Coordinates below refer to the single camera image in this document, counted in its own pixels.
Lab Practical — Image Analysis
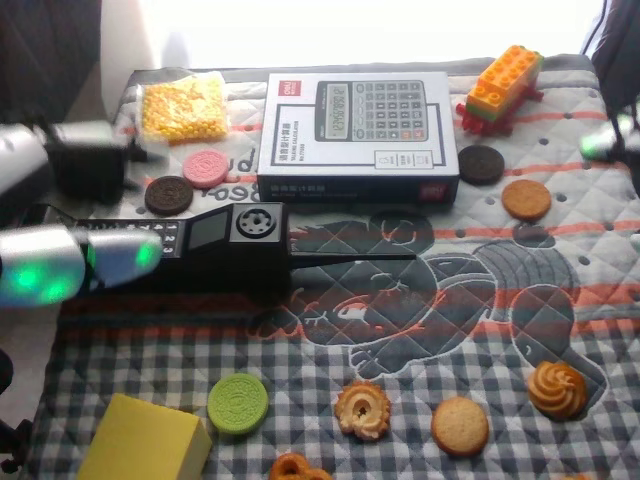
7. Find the dark curtain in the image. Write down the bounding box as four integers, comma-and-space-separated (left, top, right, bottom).
579, 0, 640, 201
0, 0, 104, 124

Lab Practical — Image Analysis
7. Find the black stand clamp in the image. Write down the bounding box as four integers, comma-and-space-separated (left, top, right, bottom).
0, 347, 34, 474

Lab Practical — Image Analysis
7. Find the yellow foam block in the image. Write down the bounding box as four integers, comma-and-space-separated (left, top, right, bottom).
74, 393, 214, 480

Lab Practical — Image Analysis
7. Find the ring-shaped butter cookie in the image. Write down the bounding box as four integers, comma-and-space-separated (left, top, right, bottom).
334, 380, 392, 442

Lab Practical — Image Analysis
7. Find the rosette swirl butter cookie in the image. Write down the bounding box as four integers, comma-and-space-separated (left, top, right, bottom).
527, 360, 589, 421

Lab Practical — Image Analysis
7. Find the orange green red brick toy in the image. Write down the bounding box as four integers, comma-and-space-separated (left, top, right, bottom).
454, 44, 546, 136

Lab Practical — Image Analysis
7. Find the black handheld radio device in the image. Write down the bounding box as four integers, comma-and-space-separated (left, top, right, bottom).
29, 201, 417, 304

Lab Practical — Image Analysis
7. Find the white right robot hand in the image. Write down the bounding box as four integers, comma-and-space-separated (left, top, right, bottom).
578, 112, 640, 164

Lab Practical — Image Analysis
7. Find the green sandwich cookie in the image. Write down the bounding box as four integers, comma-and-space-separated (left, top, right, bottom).
207, 373, 270, 435

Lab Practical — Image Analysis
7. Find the grey bear print quilt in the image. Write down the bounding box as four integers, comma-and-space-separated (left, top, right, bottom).
29, 53, 640, 480

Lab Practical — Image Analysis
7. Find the pink sandwich cookie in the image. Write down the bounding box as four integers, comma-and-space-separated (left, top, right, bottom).
182, 148, 230, 189

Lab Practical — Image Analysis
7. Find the bag of yellow beads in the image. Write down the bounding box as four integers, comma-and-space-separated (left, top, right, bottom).
133, 72, 232, 147

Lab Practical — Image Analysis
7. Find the round tan biscuit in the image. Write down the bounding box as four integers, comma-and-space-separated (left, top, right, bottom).
430, 396, 490, 457
501, 178, 553, 223

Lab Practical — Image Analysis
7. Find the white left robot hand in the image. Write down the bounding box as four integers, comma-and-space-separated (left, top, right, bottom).
0, 222, 164, 307

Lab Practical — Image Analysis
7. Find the brown sandwich cookie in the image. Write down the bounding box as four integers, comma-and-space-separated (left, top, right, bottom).
144, 175, 195, 217
458, 144, 506, 186

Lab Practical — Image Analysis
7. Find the pretzel-shaped cookie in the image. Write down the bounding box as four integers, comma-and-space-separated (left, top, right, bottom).
269, 452, 334, 480

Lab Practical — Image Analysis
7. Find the white calculator box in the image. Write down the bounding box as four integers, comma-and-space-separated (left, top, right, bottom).
256, 71, 461, 204

